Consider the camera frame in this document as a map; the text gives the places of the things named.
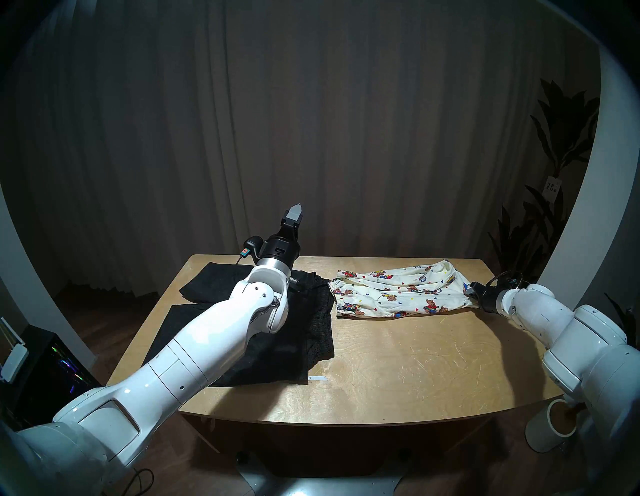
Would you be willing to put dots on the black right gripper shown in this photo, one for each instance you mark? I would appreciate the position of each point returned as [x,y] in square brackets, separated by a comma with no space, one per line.
[487,297]

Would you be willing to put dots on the tall dark leafy plant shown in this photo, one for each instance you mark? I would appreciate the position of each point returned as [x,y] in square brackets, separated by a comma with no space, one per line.
[565,125]

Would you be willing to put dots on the white bear print shorts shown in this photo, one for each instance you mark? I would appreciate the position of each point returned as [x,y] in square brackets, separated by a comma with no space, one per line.
[400,295]

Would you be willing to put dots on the white box device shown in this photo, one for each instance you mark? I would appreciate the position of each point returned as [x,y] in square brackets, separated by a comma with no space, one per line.
[15,362]

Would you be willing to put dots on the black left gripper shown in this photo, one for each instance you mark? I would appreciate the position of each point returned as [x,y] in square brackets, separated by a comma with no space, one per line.
[280,245]

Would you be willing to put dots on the white paper plant tag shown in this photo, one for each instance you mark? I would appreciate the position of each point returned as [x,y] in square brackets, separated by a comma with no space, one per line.
[552,189]

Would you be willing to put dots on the small dark leafy plant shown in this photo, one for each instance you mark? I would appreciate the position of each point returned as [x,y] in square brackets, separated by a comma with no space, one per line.
[625,320]

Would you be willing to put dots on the black computer tower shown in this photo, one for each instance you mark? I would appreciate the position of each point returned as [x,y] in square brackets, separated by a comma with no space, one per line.
[50,375]

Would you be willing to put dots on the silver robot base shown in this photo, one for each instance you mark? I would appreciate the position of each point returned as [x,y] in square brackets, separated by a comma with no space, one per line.
[325,485]

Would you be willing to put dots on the light wooden table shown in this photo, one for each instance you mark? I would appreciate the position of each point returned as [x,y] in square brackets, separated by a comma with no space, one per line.
[400,390]

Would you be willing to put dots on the grey pleated curtain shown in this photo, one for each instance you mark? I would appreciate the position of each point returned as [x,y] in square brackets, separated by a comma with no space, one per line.
[310,125]

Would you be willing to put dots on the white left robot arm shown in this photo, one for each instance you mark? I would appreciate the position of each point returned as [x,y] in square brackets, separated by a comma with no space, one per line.
[200,345]

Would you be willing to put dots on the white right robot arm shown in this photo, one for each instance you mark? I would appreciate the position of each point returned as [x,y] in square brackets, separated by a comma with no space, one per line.
[575,330]

